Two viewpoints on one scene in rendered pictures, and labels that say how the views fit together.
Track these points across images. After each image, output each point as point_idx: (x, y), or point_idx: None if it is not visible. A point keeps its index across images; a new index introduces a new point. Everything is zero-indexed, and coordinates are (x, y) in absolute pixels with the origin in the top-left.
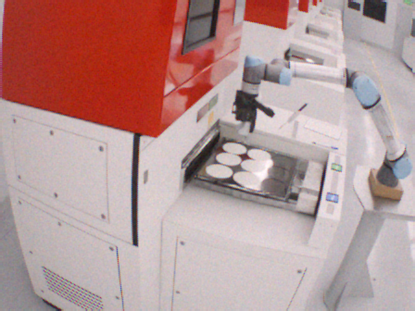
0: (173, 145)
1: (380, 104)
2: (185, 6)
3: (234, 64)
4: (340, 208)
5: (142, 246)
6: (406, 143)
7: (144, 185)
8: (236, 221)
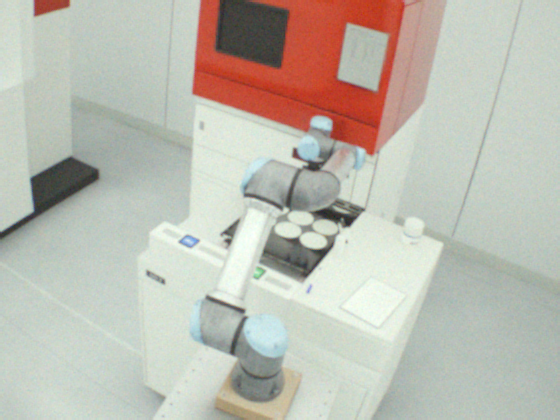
0: (246, 140)
1: (248, 206)
2: (213, 11)
3: (357, 141)
4: (167, 241)
5: (195, 177)
6: (256, 338)
7: (202, 132)
8: (218, 222)
